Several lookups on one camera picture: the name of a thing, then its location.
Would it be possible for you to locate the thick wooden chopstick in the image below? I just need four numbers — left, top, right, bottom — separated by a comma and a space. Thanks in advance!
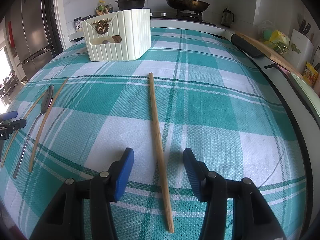
149, 73, 175, 233

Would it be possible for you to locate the cream plastic utensil holder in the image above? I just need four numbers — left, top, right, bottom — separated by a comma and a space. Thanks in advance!
81, 9, 151, 61

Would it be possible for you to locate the metal spoon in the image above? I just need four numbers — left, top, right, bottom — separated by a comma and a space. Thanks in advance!
13, 85, 54, 179

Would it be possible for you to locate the stainless steel refrigerator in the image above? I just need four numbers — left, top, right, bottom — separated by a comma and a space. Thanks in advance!
5, 0, 63, 80

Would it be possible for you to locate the teal checkered tablecloth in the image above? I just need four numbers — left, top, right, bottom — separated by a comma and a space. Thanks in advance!
1, 28, 306, 239

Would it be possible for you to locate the pale green plate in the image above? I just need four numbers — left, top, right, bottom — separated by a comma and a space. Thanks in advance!
289, 73, 320, 124

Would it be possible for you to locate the sauce bottles group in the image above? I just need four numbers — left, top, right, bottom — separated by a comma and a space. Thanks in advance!
95, 0, 114, 16

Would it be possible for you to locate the wooden cutting board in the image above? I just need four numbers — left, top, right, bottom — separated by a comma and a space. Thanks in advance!
235, 31, 303, 79

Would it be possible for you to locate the yellow snack packet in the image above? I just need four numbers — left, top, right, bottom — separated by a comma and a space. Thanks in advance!
303, 62, 319, 88

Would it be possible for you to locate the yellow green sponge bag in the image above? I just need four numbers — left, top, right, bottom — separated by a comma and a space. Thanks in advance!
260, 28, 290, 54

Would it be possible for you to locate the black pot with red lid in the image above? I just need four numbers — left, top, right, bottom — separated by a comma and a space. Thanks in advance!
116, 0, 146, 10

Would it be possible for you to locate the white knife block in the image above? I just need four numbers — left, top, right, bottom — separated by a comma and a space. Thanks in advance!
285, 19, 313, 74

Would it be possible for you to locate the glass french press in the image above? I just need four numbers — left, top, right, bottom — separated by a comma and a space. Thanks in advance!
221, 8, 235, 28

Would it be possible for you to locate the black gas stove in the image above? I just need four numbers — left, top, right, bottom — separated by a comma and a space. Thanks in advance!
150, 10, 216, 26

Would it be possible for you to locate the dark wok with lid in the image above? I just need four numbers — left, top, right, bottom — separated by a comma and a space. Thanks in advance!
166, 0, 209, 13

